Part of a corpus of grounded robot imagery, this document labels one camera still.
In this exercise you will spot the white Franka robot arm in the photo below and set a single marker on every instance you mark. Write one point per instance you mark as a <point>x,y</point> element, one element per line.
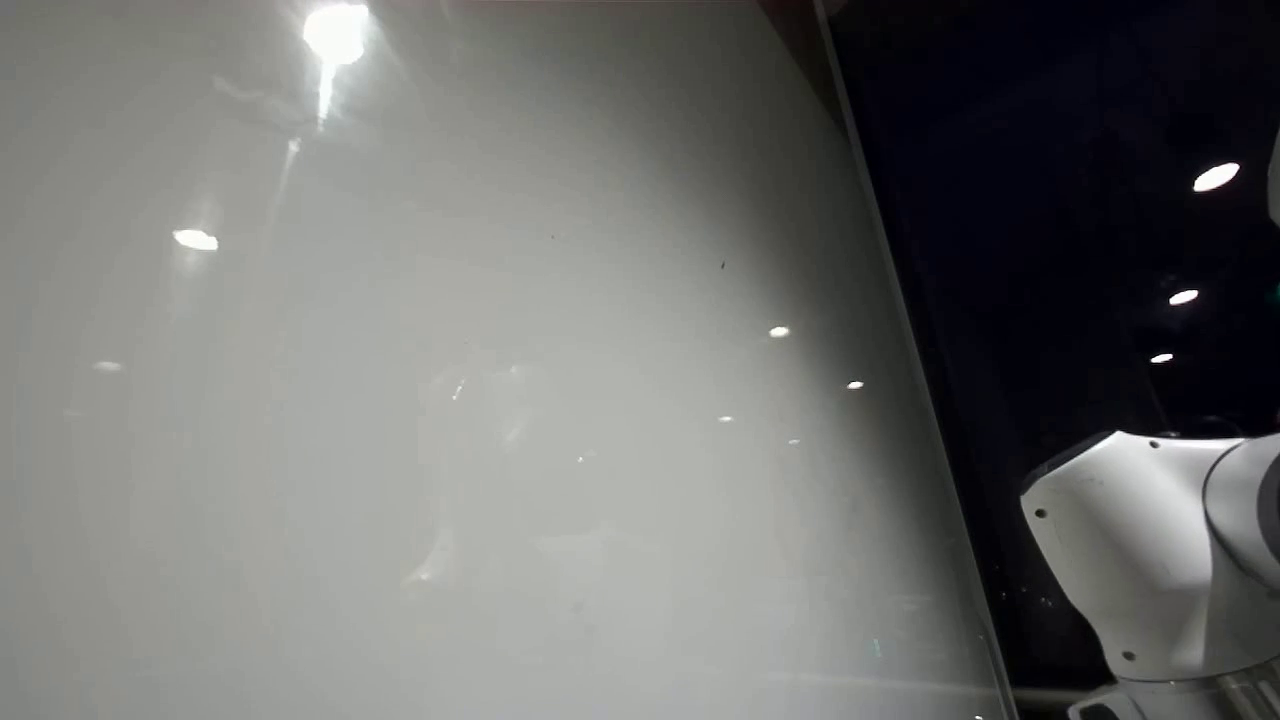
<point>1135,561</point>

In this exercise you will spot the large white whiteboard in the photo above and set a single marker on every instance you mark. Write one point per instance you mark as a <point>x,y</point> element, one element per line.
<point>400,403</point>

